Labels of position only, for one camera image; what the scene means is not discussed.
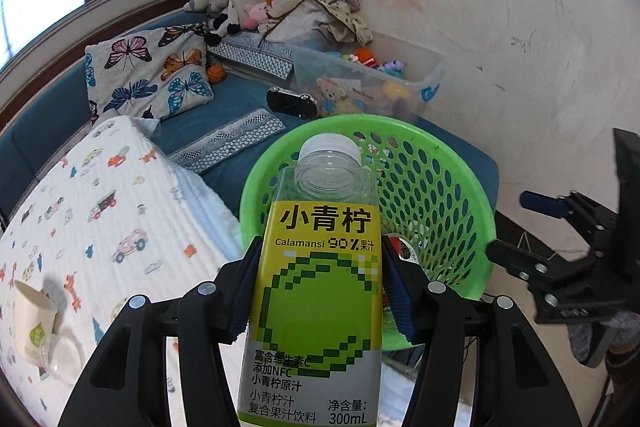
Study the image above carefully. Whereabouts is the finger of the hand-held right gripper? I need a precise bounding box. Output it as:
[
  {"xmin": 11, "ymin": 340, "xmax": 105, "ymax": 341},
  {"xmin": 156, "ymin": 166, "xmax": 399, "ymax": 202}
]
[
  {"xmin": 519, "ymin": 189, "xmax": 618, "ymax": 249},
  {"xmin": 486, "ymin": 239, "xmax": 609, "ymax": 304}
]

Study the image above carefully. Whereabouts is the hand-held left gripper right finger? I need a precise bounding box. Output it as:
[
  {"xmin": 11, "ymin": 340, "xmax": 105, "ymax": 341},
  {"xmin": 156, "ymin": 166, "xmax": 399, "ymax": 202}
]
[{"xmin": 380, "ymin": 232, "xmax": 583, "ymax": 427}]

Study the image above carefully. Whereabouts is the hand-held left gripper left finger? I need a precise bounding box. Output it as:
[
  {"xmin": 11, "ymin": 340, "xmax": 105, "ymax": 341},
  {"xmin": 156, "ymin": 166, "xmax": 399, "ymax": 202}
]
[{"xmin": 57, "ymin": 234, "xmax": 266, "ymax": 427}]

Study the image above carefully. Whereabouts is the white printed round lid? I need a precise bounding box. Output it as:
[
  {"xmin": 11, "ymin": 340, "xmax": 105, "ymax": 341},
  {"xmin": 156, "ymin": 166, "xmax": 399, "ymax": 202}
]
[{"xmin": 387, "ymin": 234, "xmax": 422, "ymax": 267}]

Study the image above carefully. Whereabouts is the green label juice bottle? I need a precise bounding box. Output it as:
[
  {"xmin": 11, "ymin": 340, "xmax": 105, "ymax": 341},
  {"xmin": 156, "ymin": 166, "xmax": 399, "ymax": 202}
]
[{"xmin": 237, "ymin": 132, "xmax": 386, "ymax": 427}]

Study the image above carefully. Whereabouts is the green plastic basket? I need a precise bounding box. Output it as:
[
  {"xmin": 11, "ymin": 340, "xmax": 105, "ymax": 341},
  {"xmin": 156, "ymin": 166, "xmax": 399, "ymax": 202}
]
[{"xmin": 239, "ymin": 114, "xmax": 498, "ymax": 353}]

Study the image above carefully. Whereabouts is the person's right forearm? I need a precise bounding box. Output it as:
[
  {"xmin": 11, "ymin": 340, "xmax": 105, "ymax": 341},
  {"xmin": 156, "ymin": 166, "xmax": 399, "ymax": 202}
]
[{"xmin": 567, "ymin": 307, "xmax": 640, "ymax": 380}]

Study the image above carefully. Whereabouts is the checkered trim cloth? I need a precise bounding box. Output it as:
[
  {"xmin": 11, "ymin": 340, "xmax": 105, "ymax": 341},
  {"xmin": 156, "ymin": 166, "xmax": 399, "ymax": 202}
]
[
  {"xmin": 167, "ymin": 108, "xmax": 287, "ymax": 175},
  {"xmin": 207, "ymin": 32, "xmax": 296, "ymax": 80}
]

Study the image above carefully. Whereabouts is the white cartoon printed blanket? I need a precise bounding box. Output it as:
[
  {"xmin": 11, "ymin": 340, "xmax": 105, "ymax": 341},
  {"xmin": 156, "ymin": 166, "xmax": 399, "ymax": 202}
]
[{"xmin": 0, "ymin": 117, "xmax": 261, "ymax": 427}]

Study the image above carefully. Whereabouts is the clear plastic cup lid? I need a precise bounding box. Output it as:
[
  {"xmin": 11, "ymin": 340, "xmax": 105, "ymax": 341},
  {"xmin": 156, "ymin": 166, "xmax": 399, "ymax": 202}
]
[{"xmin": 37, "ymin": 327, "xmax": 87, "ymax": 384}]

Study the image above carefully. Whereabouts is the blue sofa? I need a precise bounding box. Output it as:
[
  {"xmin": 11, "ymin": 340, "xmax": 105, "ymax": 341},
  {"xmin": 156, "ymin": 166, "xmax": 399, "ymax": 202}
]
[{"xmin": 0, "ymin": 7, "xmax": 501, "ymax": 220}]

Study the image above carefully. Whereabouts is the black toy car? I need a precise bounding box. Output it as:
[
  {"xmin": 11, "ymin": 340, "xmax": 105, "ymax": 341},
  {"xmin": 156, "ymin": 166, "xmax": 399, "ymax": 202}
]
[{"xmin": 266, "ymin": 87, "xmax": 320, "ymax": 120}]

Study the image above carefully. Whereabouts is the white paper cup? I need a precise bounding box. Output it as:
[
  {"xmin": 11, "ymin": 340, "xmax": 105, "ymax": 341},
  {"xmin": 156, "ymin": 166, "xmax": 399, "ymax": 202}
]
[{"xmin": 12, "ymin": 279, "xmax": 63, "ymax": 365}]

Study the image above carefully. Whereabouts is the teddy bear picture card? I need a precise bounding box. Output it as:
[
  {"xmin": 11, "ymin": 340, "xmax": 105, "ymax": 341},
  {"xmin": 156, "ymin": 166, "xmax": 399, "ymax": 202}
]
[{"xmin": 316, "ymin": 77, "xmax": 368, "ymax": 115}]

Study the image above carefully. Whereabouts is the clear plastic storage box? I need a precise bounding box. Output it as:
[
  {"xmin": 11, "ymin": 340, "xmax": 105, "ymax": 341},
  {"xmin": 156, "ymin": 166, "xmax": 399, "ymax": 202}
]
[{"xmin": 287, "ymin": 29, "xmax": 446, "ymax": 128}]

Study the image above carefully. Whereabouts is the butterfly print pillow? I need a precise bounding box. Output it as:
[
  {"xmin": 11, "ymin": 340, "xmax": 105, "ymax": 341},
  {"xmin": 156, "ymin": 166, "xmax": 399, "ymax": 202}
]
[{"xmin": 84, "ymin": 23, "xmax": 216, "ymax": 122}]

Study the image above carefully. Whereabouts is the pink plush toy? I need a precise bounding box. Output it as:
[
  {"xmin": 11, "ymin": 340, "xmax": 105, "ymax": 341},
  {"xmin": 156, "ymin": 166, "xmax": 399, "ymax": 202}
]
[{"xmin": 243, "ymin": 2, "xmax": 273, "ymax": 30}]

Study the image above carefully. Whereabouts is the beige cloth bag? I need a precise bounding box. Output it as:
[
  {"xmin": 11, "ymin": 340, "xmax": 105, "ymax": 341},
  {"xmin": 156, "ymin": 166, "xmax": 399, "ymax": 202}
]
[{"xmin": 257, "ymin": 0, "xmax": 373, "ymax": 52}]

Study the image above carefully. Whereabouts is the black and white plush cow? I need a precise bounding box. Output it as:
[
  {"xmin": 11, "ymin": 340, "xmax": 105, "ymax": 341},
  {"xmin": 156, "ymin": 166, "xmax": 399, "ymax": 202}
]
[{"xmin": 205, "ymin": 0, "xmax": 256, "ymax": 45}]

